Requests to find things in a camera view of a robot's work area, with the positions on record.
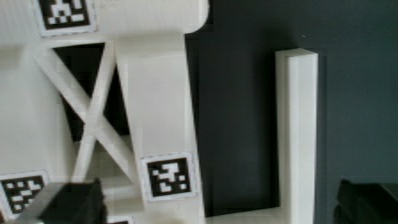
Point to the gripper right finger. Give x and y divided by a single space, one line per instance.
367 203

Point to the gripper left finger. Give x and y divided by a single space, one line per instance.
68 204

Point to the white U-shaped fence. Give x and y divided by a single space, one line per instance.
297 118

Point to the white chair back frame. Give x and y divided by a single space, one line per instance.
97 118

